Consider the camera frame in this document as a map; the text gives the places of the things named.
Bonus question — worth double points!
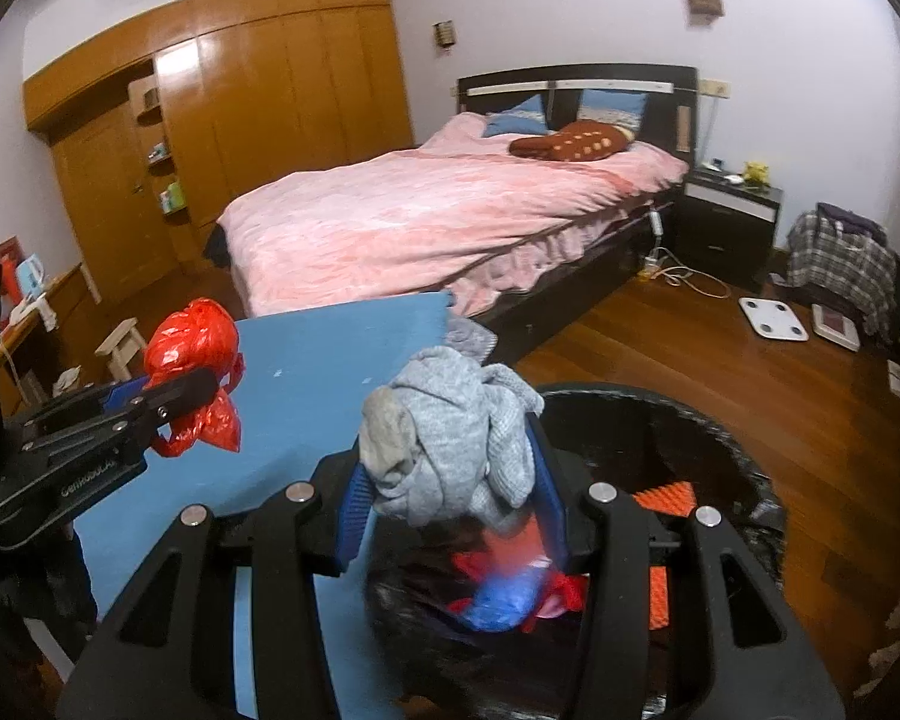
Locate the right blue pillow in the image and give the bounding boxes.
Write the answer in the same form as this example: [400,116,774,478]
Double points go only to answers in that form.
[577,89,647,135]

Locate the white power strip cable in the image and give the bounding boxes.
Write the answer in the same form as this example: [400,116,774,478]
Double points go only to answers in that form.
[637,208,733,301]

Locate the black garment on bed end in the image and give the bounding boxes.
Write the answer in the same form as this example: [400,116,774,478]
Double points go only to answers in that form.
[203,224,232,270]

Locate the black bed headboard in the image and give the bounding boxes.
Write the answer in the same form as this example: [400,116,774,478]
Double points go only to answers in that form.
[457,64,699,167]

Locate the blue table cloth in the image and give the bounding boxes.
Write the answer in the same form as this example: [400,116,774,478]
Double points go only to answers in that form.
[76,293,448,718]

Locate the white bathroom scale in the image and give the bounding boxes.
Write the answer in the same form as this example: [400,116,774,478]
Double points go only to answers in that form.
[738,298,808,343]

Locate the grey cloth rag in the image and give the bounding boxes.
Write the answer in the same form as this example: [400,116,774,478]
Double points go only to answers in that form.
[357,344,544,536]

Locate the wooden side cabinet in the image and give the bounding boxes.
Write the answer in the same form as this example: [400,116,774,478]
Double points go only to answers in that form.
[0,265,109,418]

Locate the red picture box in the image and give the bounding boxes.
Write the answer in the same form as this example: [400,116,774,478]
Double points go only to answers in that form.
[0,236,23,307]

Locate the left wall lamp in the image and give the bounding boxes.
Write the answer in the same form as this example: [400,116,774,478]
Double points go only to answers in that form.
[434,20,457,50]

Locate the black white nightstand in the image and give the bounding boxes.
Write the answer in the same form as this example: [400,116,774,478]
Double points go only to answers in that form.
[667,169,784,291]

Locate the red fabric bow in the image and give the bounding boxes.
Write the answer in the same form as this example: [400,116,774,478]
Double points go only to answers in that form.
[448,517,589,634]

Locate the orange foam net sleeve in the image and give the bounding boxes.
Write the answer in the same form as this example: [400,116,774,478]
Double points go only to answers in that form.
[634,481,697,631]

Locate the brown dotted pillow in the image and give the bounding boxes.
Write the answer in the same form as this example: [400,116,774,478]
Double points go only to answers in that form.
[509,119,635,163]

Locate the blue pillow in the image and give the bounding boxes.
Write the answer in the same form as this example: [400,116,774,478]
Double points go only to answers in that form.
[482,94,549,138]
[577,89,647,135]

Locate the black lined trash bin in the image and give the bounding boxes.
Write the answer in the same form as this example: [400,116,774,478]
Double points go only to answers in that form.
[362,382,790,720]

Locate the left blue pillow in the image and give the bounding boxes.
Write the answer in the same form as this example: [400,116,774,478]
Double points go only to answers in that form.
[482,94,549,138]

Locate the wooden wardrobe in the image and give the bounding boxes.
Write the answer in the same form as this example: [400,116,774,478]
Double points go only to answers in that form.
[22,0,413,304]

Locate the plaid clothes pile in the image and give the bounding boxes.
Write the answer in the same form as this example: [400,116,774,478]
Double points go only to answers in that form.
[787,203,898,341]

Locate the white wooden stool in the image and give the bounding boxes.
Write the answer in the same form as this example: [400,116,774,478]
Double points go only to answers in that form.
[95,317,148,382]

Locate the light blue electric kettle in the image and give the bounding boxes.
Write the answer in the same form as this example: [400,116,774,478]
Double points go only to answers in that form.
[16,255,46,301]

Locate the pink quilt bed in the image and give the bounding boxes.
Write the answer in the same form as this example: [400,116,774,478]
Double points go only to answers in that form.
[215,112,688,317]

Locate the yellow plush toy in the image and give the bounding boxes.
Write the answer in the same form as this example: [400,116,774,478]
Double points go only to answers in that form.
[741,161,770,187]

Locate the red plastic bag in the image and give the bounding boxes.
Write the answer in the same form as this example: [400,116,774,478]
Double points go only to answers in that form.
[144,298,245,458]

